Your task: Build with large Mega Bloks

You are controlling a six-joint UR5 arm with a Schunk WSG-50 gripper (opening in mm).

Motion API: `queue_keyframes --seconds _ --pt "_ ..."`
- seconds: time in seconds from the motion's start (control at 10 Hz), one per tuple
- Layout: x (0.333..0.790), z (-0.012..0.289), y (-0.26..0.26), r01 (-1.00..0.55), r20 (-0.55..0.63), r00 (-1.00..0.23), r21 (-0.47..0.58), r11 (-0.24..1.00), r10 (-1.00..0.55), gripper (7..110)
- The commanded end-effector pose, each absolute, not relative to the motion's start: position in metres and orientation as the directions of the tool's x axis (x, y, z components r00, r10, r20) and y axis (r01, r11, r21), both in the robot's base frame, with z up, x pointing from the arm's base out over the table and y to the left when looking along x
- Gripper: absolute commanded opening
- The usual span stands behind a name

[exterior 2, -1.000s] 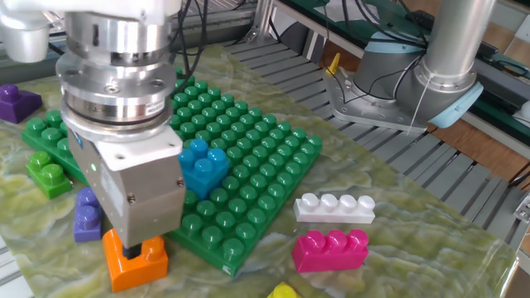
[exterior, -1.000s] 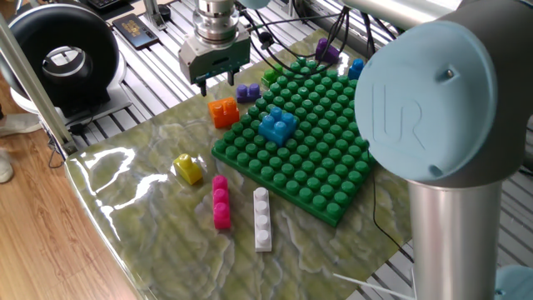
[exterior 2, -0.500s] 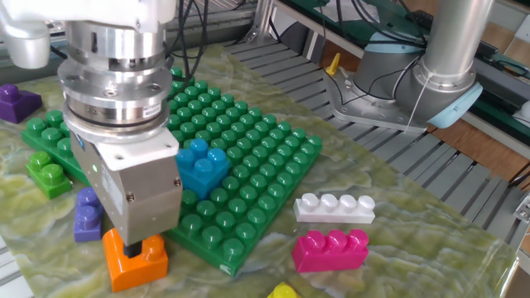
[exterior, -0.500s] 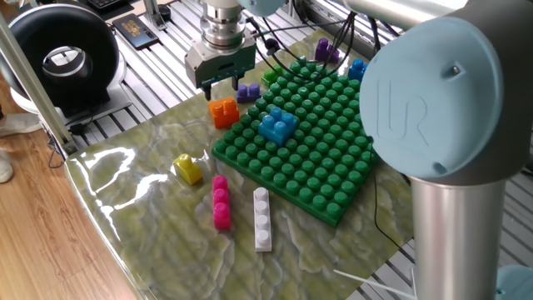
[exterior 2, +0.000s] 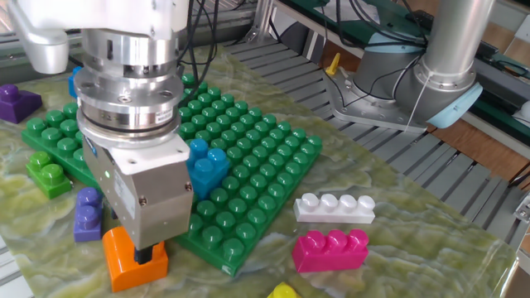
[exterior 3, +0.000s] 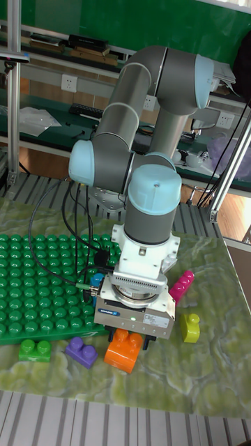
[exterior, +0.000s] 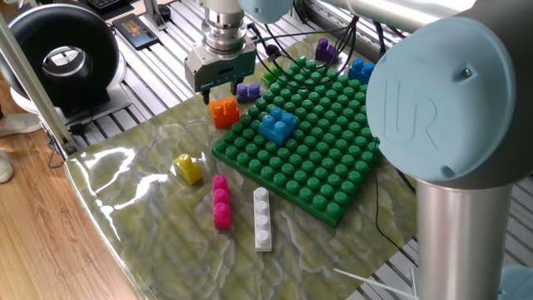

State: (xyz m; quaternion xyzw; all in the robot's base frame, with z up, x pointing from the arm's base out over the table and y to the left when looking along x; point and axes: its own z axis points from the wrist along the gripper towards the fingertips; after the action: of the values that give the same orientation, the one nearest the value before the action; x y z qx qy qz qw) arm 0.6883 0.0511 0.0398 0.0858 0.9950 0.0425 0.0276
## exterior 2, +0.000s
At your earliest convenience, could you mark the dark purple one-stud block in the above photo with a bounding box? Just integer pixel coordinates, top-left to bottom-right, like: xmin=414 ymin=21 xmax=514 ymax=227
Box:
xmin=0 ymin=84 xmax=43 ymax=124

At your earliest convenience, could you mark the white four-stud block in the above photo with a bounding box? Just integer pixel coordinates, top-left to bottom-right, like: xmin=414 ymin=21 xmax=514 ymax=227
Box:
xmin=292 ymin=192 xmax=377 ymax=225

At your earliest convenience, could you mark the green studded baseplate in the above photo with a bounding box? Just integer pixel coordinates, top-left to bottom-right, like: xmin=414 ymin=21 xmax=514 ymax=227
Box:
xmin=21 ymin=73 xmax=324 ymax=277

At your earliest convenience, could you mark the green marble pattern mat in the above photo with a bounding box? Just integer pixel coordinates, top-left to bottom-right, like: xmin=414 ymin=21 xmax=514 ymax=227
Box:
xmin=0 ymin=43 xmax=519 ymax=298

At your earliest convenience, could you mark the yellow-green one-stud block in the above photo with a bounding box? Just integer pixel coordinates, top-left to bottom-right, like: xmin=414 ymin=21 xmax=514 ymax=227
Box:
xmin=267 ymin=281 xmax=301 ymax=298

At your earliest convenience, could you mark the orange large block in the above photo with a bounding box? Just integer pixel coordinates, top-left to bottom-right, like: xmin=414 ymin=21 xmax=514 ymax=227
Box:
xmin=102 ymin=225 xmax=170 ymax=294

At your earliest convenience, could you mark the silver Schunk gripper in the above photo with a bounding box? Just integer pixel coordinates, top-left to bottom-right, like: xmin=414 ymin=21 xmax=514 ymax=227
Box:
xmin=81 ymin=132 xmax=195 ymax=266

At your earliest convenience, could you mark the small yellow object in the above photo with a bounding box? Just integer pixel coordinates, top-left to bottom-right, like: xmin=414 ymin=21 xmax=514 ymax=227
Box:
xmin=325 ymin=52 xmax=342 ymax=76

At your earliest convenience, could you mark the white zip tie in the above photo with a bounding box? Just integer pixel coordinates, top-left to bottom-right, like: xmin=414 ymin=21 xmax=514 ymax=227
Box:
xmin=403 ymin=74 xmax=432 ymax=132

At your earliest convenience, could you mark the light blue four-stud block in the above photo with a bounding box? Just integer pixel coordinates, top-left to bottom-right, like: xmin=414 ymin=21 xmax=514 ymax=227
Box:
xmin=185 ymin=138 xmax=231 ymax=201

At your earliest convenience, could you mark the light green two-stud block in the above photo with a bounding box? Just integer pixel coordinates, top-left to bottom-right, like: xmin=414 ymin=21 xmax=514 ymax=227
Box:
xmin=26 ymin=151 xmax=73 ymax=200

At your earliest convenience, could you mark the pink three-stud block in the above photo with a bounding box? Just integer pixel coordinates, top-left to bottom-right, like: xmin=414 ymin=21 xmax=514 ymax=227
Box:
xmin=291 ymin=228 xmax=370 ymax=274

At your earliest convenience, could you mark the dark blue two-stud block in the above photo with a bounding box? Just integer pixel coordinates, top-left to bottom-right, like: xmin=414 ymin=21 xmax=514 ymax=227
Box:
xmin=68 ymin=65 xmax=84 ymax=99

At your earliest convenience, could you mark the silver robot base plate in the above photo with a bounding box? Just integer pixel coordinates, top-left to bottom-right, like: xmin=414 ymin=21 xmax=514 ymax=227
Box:
xmin=325 ymin=68 xmax=428 ymax=134

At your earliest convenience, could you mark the violet two-stud block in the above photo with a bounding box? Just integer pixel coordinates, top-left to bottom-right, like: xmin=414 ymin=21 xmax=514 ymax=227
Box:
xmin=73 ymin=186 xmax=104 ymax=243

